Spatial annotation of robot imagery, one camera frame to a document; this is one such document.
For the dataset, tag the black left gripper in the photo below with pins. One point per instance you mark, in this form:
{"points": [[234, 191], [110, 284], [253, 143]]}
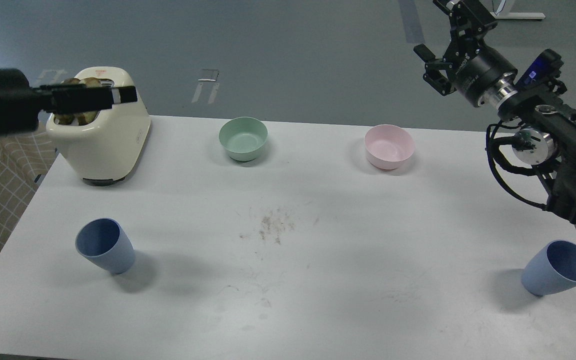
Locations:
{"points": [[78, 98]]}

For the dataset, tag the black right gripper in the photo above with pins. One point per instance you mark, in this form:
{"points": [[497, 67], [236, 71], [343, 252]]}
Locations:
{"points": [[471, 66]]}

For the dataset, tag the blue cup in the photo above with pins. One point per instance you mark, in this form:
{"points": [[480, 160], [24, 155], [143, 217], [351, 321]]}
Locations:
{"points": [[552, 270], [105, 244]]}

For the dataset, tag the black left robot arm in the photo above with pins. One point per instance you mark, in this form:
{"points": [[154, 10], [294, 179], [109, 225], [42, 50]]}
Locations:
{"points": [[20, 104]]}

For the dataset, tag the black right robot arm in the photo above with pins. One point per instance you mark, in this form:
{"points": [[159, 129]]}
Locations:
{"points": [[531, 150]]}

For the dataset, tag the right toast slice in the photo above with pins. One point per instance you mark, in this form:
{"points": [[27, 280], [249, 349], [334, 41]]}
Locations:
{"points": [[85, 118]]}

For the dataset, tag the toast slice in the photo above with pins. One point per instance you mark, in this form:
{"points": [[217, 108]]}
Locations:
{"points": [[67, 119], [85, 118]]}

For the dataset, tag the cream white toaster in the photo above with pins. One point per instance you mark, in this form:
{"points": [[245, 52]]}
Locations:
{"points": [[105, 151]]}

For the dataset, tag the left toast slice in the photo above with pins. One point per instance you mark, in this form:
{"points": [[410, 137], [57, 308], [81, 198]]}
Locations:
{"points": [[67, 119]]}

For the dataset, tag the white desk foot bar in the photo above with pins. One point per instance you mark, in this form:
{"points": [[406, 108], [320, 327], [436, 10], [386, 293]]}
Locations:
{"points": [[519, 16]]}

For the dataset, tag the pink bowl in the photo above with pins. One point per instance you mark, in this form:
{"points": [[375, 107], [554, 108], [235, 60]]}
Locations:
{"points": [[388, 147]]}

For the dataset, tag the green bowl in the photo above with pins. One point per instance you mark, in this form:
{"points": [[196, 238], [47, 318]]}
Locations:
{"points": [[244, 138]]}

